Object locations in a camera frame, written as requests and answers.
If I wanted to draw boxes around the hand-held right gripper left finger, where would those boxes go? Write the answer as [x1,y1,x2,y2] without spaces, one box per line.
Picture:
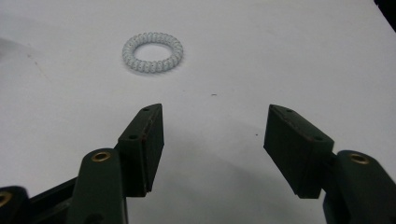
[65,103,165,224]

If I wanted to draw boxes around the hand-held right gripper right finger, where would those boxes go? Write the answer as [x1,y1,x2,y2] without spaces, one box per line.
[263,104,396,224]

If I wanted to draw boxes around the white spiral hair tie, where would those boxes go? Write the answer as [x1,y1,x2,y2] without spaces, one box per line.
[121,31,184,75]

